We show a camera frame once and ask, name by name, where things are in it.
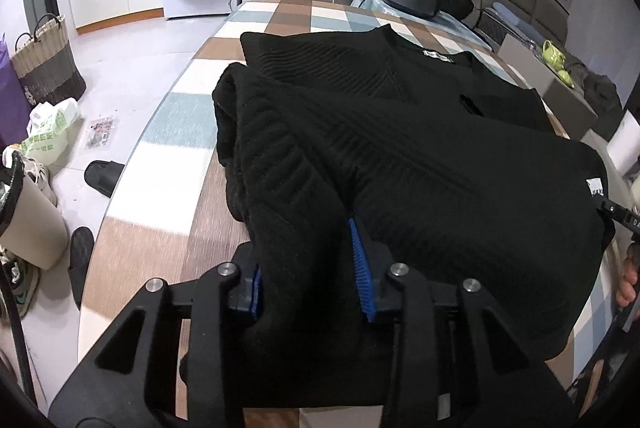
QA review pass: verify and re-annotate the blue striped cushion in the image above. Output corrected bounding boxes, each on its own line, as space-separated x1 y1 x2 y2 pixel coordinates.
487 1 546 39

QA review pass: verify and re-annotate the green sole sneaker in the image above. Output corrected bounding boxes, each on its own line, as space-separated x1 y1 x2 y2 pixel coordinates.
0 248 41 319

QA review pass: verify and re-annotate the dark grey clothing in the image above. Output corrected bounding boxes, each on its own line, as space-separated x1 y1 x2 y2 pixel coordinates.
567 61 623 124

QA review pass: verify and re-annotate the checkered tablecloth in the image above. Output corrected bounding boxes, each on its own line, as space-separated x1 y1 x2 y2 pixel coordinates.
77 0 631 428

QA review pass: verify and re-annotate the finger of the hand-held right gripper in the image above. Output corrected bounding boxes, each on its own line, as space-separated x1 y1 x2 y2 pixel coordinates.
599 202 631 225

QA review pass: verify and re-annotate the printed packet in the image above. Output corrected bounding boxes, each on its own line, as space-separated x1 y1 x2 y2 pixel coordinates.
86 115 121 148

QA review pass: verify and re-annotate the light blue cloth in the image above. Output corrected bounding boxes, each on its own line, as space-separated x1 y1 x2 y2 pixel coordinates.
350 0 493 49

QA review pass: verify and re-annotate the white green plastic bag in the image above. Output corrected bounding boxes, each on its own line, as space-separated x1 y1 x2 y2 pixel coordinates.
20 97 83 166

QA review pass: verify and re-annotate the person's right hand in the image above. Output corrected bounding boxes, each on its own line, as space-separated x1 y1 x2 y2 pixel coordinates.
616 242 640 309

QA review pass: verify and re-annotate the black knit sweater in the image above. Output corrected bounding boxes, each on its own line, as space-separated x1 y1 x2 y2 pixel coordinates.
179 24 617 409

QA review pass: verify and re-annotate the green teapot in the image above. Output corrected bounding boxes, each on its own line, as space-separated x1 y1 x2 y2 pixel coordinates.
542 39 566 65

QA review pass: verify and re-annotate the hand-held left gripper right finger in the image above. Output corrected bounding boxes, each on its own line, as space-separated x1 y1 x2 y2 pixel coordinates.
347 217 581 428

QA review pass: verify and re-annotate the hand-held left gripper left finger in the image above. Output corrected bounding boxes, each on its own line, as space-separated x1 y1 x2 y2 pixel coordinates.
47 241 263 428

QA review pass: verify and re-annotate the purple bag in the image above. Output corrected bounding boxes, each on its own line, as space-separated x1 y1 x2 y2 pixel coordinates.
0 33 33 149

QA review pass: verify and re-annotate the beige trash bin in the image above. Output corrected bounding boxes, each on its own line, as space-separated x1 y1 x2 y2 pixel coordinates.
0 148 68 271

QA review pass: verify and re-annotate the black cable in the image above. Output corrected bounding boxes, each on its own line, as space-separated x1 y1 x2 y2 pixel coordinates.
0 273 38 404

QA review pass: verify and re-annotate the woven laundry basket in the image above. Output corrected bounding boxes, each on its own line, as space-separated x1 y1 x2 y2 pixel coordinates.
10 13 87 106

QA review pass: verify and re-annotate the grey coffee table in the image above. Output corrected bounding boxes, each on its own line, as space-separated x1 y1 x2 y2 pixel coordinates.
492 33 598 141

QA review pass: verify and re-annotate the black slipper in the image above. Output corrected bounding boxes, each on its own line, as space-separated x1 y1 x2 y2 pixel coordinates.
67 227 96 311
84 161 126 198

